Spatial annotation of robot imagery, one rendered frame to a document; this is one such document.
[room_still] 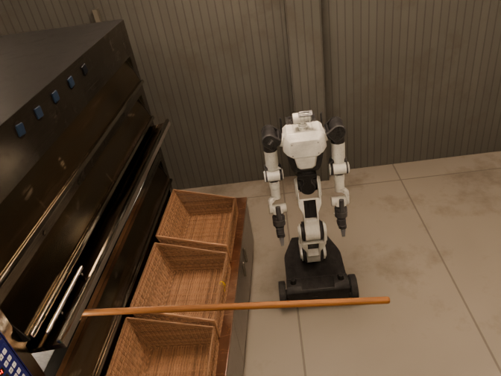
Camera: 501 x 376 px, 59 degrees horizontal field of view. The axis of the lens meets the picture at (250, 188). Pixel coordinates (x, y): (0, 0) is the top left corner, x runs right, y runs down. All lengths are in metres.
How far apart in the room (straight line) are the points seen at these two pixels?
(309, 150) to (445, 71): 2.22
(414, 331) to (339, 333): 0.51
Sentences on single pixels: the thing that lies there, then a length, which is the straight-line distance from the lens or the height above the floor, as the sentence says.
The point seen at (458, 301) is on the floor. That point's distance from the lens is 3.62.
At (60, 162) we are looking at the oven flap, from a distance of 2.10.
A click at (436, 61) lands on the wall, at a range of 4.64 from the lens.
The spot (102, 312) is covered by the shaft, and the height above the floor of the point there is 1.20.
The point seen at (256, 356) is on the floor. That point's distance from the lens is 3.27.
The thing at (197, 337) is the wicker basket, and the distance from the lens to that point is 2.61.
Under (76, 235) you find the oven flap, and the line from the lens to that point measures 2.13.
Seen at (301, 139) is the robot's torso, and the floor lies 1.33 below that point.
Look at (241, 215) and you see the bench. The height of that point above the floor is 0.58.
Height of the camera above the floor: 2.67
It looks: 34 degrees down
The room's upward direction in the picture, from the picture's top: 10 degrees counter-clockwise
